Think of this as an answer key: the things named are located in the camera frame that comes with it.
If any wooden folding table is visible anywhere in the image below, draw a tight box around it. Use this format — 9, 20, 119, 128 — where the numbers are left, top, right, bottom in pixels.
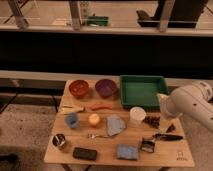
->
44, 80, 195, 168

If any orange bowl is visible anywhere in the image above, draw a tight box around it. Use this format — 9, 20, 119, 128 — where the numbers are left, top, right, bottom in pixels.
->
69, 80, 89, 98

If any black rectangular block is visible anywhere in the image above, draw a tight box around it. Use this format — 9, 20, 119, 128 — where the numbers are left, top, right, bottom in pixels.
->
73, 147, 97, 161

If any small metal cup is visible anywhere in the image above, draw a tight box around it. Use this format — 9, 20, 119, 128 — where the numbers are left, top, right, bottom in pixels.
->
52, 134, 66, 150

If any black handled tool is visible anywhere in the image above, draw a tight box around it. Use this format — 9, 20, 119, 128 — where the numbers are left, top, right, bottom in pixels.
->
153, 134, 183, 141

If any metal fork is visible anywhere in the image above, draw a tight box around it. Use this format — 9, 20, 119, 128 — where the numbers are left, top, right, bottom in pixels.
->
87, 134, 109, 139

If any white plastic cup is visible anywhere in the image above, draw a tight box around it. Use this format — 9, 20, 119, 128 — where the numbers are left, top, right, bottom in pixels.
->
130, 107, 146, 126

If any green plastic tray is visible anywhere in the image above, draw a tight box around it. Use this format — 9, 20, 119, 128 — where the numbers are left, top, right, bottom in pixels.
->
120, 75, 169, 110

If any blue sponge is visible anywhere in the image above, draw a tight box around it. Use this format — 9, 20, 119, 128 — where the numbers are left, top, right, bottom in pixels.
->
117, 144, 138, 160

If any blue cup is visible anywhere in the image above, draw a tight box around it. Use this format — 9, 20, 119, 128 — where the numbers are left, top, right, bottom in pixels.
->
65, 113, 79, 129

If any purple bowl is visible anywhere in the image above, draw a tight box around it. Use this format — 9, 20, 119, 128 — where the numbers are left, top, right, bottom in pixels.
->
95, 79, 118, 98

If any yellow round fruit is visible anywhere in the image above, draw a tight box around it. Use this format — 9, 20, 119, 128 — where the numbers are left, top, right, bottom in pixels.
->
88, 113, 100, 127

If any green box in background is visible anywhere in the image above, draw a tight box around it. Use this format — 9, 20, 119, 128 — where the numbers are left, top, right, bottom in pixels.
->
86, 15, 109, 26

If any red chili pepper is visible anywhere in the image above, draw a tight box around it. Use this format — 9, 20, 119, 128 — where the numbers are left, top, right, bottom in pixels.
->
90, 104, 112, 111

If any yellow banana peel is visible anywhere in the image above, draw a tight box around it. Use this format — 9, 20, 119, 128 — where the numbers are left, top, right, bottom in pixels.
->
60, 106, 85, 115

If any grey-blue towel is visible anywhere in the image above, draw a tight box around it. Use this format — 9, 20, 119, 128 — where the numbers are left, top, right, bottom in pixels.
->
107, 115, 126, 136

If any metal square container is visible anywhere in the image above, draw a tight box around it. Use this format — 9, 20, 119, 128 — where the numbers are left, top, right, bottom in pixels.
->
140, 139, 155, 153

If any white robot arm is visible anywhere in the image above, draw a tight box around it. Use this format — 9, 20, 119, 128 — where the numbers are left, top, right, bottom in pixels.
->
159, 81, 213, 132

